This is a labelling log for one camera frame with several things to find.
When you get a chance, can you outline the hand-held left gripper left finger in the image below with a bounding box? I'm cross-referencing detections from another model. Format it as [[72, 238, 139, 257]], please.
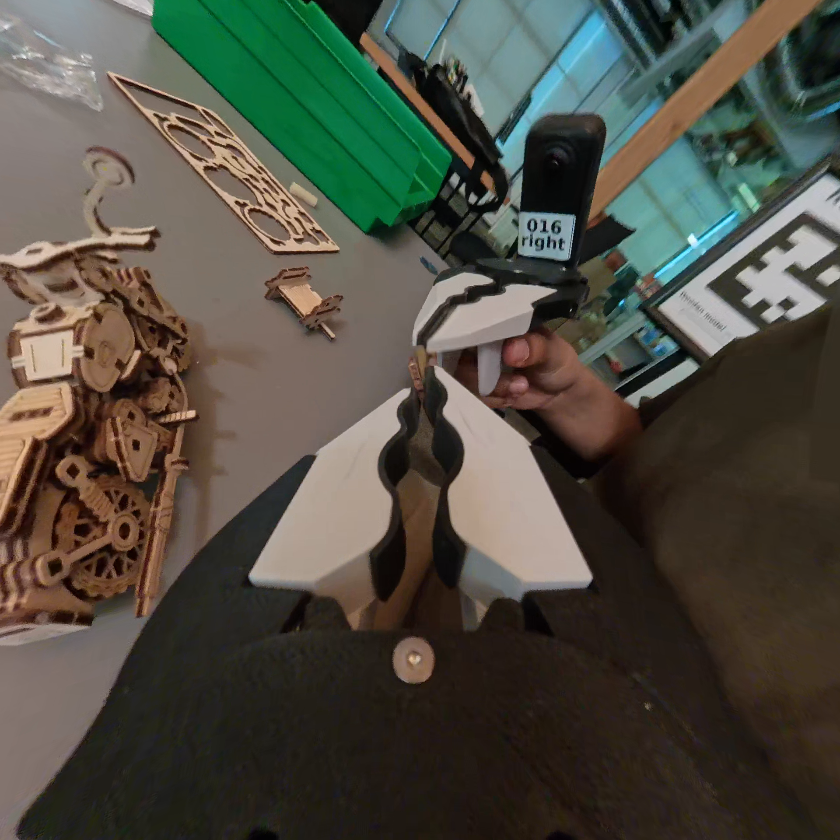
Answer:
[[248, 387, 424, 632]]

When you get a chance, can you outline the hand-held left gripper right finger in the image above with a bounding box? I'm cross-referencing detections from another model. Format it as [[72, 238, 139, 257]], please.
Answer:
[[427, 367, 595, 632]]

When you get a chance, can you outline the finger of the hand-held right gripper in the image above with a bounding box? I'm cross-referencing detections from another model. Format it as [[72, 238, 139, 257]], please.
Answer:
[[412, 270, 511, 345], [423, 285, 560, 358]]

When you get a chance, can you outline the grey desk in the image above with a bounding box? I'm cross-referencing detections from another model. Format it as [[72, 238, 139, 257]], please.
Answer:
[[0, 0, 460, 840]]

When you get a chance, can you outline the person's right hand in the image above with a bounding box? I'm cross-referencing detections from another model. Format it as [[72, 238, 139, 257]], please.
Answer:
[[456, 325, 643, 462]]

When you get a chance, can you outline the black bag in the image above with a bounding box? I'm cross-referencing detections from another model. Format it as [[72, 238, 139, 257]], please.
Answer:
[[420, 62, 509, 188]]

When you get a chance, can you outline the green plastic bin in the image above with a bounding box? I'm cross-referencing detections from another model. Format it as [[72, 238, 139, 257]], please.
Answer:
[[151, 0, 424, 234], [289, 0, 455, 221]]

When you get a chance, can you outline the wooden beam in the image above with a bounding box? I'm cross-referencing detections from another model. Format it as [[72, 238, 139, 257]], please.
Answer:
[[587, 0, 824, 214]]

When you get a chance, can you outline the wooden ribbed seat part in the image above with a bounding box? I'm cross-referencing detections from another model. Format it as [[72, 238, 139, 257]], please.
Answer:
[[264, 266, 344, 341]]

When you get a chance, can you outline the framed marker poster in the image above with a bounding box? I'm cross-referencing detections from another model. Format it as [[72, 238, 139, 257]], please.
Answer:
[[645, 157, 840, 361]]

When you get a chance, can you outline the wooden sheet with three holes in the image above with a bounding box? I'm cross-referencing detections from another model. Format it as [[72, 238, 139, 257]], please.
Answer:
[[107, 71, 341, 256]]

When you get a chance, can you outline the wooden motorcycle model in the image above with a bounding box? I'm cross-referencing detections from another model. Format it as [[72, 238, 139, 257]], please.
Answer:
[[0, 147, 199, 647]]

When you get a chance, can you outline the clear plastic bag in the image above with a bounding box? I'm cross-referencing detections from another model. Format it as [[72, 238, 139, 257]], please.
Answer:
[[0, 10, 106, 112]]

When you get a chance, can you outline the black wire basket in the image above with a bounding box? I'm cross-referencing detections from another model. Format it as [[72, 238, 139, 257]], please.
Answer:
[[408, 154, 511, 265]]

